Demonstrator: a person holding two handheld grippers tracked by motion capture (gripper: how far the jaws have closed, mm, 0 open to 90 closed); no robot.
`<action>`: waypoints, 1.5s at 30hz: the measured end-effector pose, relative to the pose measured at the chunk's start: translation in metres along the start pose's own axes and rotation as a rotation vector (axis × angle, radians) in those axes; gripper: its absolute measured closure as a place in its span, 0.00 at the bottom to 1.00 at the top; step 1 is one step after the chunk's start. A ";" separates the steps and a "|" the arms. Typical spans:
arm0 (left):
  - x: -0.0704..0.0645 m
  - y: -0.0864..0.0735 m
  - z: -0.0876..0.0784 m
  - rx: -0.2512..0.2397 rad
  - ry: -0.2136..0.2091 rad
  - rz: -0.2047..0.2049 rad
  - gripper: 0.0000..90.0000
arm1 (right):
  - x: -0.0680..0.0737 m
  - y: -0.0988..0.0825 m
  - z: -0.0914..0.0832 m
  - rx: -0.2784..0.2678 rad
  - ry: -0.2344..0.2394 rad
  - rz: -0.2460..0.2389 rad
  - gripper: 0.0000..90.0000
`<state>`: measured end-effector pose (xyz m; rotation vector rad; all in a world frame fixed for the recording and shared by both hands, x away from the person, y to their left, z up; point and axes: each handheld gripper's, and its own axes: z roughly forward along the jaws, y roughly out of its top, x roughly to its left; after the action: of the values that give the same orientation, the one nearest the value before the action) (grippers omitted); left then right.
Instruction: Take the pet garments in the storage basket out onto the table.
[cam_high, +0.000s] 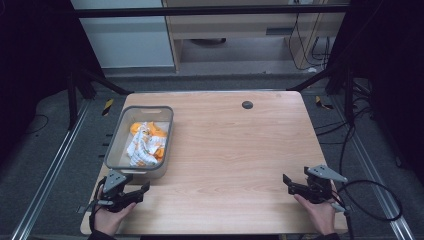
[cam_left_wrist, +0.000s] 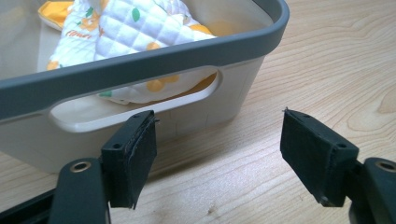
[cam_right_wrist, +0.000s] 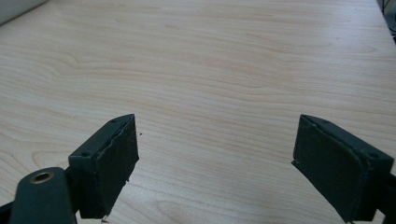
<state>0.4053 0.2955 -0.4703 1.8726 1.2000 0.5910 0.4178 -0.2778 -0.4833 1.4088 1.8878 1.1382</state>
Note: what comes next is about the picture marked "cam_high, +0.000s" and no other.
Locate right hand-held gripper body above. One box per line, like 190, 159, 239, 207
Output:
303, 164, 349, 205

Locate yellow and black tape strip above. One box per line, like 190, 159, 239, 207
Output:
101, 97, 115, 118
314, 95, 335, 111

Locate black hanging cables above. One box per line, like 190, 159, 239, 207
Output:
287, 12, 332, 72

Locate black floor cables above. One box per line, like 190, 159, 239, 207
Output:
313, 84, 379, 176

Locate aluminium floor rail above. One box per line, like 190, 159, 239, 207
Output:
10, 99, 92, 240
331, 96, 416, 240

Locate person's right hand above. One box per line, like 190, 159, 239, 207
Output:
293, 193, 338, 236

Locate person's left hand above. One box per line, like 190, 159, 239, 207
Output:
92, 201, 138, 237

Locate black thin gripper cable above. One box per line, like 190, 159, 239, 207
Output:
87, 177, 108, 234

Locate black looped gripper cable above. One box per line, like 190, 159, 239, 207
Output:
333, 179, 403, 240

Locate black horizontal bar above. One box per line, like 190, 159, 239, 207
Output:
70, 3, 352, 19

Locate black metal stand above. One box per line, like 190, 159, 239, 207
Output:
287, 63, 356, 126
65, 64, 134, 132

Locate grey plastic bin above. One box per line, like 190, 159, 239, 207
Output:
104, 105, 175, 180

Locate thin black floor cable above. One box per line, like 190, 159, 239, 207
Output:
25, 113, 50, 135

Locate white cabinet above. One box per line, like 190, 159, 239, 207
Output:
70, 0, 176, 70

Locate orange and white cloth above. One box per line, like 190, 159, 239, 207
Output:
126, 121, 168, 168

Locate light wooden desk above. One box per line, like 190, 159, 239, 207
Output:
161, 0, 351, 73

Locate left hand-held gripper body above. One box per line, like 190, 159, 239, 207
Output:
96, 169, 138, 214

